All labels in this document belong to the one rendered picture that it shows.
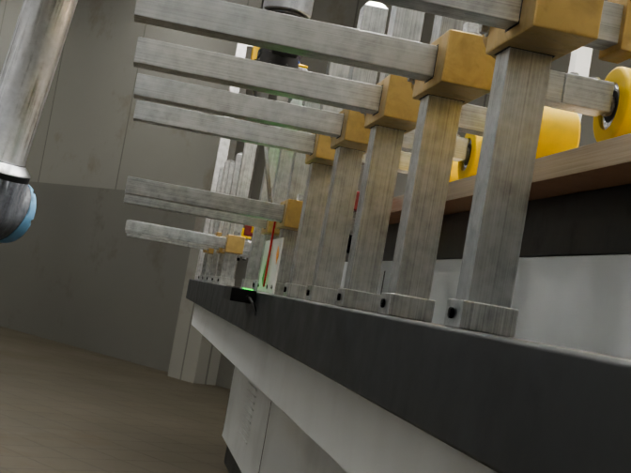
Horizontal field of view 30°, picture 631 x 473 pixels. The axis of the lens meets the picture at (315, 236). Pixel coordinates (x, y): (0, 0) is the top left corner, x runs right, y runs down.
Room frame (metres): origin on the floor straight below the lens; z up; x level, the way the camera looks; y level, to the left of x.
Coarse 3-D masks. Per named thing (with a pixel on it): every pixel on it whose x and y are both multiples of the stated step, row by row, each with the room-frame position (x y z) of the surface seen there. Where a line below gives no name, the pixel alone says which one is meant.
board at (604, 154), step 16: (592, 144) 1.14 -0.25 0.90; (608, 144) 1.09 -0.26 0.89; (624, 144) 1.06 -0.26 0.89; (544, 160) 1.27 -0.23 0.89; (560, 160) 1.22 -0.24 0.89; (576, 160) 1.17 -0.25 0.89; (592, 160) 1.13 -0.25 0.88; (608, 160) 1.09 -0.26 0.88; (624, 160) 1.05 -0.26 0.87; (544, 176) 1.26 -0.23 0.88; (560, 176) 1.21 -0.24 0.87; (576, 176) 1.19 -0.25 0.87; (592, 176) 1.17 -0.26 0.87; (608, 176) 1.15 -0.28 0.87; (624, 176) 1.13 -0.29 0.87; (448, 192) 1.65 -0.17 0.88; (464, 192) 1.57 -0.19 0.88; (544, 192) 1.37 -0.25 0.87; (560, 192) 1.34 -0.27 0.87; (576, 192) 1.32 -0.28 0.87; (400, 208) 1.94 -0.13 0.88; (448, 208) 1.76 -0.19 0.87; (464, 208) 1.72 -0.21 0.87
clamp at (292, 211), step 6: (282, 204) 2.14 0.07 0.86; (288, 204) 2.06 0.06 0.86; (294, 204) 2.06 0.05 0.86; (300, 204) 2.06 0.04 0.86; (288, 210) 2.06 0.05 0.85; (294, 210) 2.06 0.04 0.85; (300, 210) 2.06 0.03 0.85; (288, 216) 2.06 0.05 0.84; (294, 216) 2.06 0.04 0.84; (282, 222) 2.09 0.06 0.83; (288, 222) 2.06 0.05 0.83; (294, 222) 2.06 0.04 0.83; (276, 228) 2.17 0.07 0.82; (282, 228) 2.13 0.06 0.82; (288, 228) 2.09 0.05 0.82; (294, 228) 2.06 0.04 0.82
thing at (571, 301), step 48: (624, 192) 1.18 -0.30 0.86; (528, 240) 1.45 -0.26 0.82; (576, 240) 1.29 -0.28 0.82; (624, 240) 1.16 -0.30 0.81; (384, 288) 2.22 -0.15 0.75; (432, 288) 1.87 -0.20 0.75; (528, 288) 1.42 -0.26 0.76; (576, 288) 1.27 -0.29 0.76; (624, 288) 1.14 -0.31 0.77; (528, 336) 1.39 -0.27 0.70; (576, 336) 1.24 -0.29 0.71; (624, 336) 1.12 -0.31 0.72; (240, 384) 4.40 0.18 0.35; (240, 432) 4.13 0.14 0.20; (288, 432) 3.07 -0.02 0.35
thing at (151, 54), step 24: (144, 48) 1.31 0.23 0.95; (168, 48) 1.31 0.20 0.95; (192, 48) 1.32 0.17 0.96; (168, 72) 1.34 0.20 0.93; (192, 72) 1.32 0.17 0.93; (216, 72) 1.32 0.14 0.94; (240, 72) 1.33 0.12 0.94; (264, 72) 1.33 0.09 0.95; (288, 72) 1.33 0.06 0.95; (312, 72) 1.34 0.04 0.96; (288, 96) 1.35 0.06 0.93; (312, 96) 1.34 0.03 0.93; (336, 96) 1.34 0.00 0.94; (360, 96) 1.35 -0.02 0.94; (480, 120) 1.37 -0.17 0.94
